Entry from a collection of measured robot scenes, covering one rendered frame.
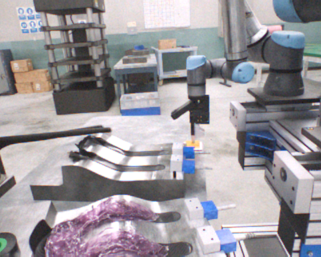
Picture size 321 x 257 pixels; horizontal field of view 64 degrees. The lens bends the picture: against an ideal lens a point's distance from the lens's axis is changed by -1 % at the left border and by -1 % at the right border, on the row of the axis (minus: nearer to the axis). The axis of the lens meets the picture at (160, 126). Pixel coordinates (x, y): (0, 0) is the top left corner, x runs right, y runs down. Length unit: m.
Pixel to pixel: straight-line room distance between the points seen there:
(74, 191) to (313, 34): 7.93
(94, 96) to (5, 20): 3.98
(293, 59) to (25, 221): 0.99
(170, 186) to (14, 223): 0.41
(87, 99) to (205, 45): 3.78
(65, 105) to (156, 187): 4.18
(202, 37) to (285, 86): 6.26
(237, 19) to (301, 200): 0.58
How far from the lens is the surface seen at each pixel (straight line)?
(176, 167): 0.81
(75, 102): 4.82
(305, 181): 0.63
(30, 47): 7.79
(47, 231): 0.70
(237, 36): 0.94
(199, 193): 0.88
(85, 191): 0.88
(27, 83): 7.53
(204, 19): 7.28
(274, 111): 1.10
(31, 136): 1.22
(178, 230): 0.66
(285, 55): 1.08
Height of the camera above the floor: 1.30
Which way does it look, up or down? 20 degrees down
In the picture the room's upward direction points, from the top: 4 degrees counter-clockwise
